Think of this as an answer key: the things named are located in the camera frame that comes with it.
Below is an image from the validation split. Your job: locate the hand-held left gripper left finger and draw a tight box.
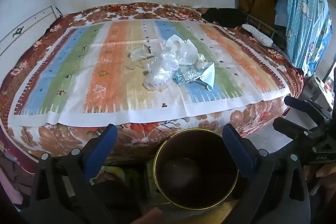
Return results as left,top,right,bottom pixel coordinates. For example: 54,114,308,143
28,123,118,224

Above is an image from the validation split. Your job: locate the dark metal bin gold rim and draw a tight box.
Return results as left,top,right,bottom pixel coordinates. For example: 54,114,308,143
152,128,240,210

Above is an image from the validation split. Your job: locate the white headboard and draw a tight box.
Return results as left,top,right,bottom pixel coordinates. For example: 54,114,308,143
0,5,62,56

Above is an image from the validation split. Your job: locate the person's right hand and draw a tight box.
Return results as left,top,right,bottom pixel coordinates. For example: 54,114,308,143
304,161,336,196

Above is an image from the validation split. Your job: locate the black cloth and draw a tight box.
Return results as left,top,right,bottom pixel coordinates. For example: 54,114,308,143
201,7,248,29

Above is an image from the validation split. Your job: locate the white rolled cloth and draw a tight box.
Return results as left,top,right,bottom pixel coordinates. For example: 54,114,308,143
241,24,274,46

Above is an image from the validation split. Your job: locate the clear packet red label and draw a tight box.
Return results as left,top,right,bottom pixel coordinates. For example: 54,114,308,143
129,44,155,62

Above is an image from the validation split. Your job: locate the blue printed curtain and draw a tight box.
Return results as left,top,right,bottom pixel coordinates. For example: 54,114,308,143
274,0,332,77

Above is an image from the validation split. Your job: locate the metal bed rail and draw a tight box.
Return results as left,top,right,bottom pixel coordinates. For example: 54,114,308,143
241,13,279,41

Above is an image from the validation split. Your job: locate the striped colourful mat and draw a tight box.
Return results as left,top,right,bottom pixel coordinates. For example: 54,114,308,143
9,18,292,127

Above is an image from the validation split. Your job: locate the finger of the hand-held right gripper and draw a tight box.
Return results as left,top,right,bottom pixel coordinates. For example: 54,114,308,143
284,96,333,120
272,117,332,146

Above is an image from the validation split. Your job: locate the blue printed plastic bag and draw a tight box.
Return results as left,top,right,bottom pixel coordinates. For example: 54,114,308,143
172,68,208,86

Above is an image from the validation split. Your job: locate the clear plastic bag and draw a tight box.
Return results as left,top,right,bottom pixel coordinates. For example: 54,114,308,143
143,51,180,90

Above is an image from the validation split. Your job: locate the small clear plastic wrapper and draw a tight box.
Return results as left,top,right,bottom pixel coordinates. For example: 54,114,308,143
196,53,210,68

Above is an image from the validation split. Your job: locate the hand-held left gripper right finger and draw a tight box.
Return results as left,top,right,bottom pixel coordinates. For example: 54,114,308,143
222,123,310,224

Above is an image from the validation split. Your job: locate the pink cloth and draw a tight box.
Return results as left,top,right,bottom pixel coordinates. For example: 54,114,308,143
0,153,24,209

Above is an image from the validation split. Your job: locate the white plastic bag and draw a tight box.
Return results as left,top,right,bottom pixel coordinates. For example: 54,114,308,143
165,34,201,65

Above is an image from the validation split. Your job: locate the green yellow printed bag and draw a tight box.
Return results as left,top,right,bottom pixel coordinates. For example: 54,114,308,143
91,158,158,203

